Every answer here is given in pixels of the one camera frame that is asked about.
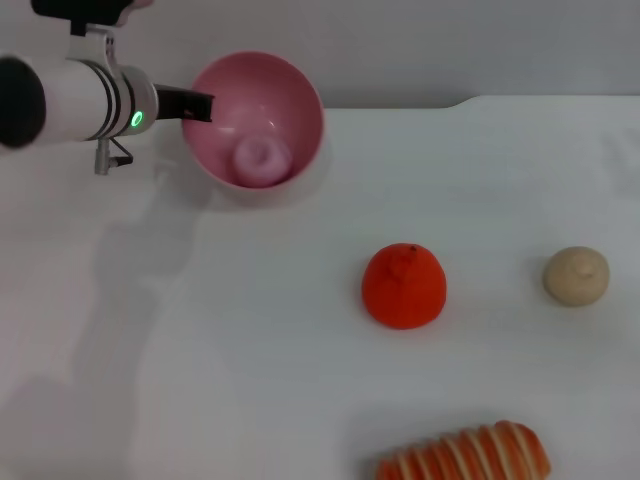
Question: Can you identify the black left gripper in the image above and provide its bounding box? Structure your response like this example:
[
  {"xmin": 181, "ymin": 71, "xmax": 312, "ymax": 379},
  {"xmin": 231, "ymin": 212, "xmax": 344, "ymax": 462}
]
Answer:
[{"xmin": 152, "ymin": 83, "xmax": 217, "ymax": 125}]

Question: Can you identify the pink plastic bowl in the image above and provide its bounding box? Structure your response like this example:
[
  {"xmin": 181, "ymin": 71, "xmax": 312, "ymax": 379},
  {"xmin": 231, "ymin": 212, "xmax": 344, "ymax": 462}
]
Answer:
[{"xmin": 180, "ymin": 50, "xmax": 326, "ymax": 207}]

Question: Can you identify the pink toy peach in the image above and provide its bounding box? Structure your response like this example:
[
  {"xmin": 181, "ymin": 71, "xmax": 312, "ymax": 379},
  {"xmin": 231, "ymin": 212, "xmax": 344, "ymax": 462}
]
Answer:
[{"xmin": 231, "ymin": 134, "xmax": 295, "ymax": 189}]

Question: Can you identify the red orange toy fruit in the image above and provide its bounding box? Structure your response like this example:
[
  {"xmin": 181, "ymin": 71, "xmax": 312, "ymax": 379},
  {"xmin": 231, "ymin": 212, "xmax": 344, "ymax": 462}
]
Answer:
[{"xmin": 361, "ymin": 243, "xmax": 448, "ymax": 331}]

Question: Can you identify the beige toy mushroom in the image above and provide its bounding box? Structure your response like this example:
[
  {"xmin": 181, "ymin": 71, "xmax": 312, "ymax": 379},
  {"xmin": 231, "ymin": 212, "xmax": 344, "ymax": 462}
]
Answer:
[{"xmin": 543, "ymin": 246, "xmax": 611, "ymax": 308}]

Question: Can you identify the orange white striped toy bread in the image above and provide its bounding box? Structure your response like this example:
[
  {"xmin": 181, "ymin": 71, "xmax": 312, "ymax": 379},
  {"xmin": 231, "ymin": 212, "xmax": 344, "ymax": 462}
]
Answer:
[{"xmin": 375, "ymin": 419, "xmax": 552, "ymax": 480}]

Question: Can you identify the left gripper cable with connector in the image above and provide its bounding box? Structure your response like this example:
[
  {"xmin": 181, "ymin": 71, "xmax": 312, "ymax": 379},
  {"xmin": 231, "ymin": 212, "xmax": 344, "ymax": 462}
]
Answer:
[{"xmin": 93, "ymin": 137, "xmax": 135, "ymax": 176}]

